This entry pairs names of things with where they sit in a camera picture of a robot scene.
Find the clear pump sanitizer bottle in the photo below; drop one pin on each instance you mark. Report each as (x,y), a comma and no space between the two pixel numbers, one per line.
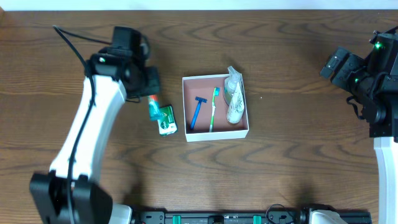
(230,84)

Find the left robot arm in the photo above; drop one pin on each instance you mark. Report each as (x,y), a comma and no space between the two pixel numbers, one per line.
(70,191)

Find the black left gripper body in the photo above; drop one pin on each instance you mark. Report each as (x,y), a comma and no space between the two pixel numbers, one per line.
(151,82)

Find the blue disposable razor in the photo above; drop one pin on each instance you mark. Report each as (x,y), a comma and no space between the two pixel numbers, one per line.
(200,100)

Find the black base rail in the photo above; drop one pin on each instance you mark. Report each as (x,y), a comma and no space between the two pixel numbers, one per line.
(275,214)

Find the green soap packet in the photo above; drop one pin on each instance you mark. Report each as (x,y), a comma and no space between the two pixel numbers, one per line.
(167,123)

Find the Colgate toothpaste tube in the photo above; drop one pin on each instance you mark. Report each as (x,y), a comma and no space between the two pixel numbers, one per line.
(154,107)

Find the green white toothbrush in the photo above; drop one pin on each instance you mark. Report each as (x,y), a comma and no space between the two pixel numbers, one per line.
(216,93)

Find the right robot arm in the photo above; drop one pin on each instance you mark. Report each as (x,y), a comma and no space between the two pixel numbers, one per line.
(372,84)

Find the white lotion tube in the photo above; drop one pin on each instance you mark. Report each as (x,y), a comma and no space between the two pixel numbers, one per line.
(236,106)

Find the white open cardboard box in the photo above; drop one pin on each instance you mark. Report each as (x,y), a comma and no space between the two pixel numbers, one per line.
(203,86)

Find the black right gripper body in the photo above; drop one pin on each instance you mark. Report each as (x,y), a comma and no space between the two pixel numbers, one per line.
(337,66)

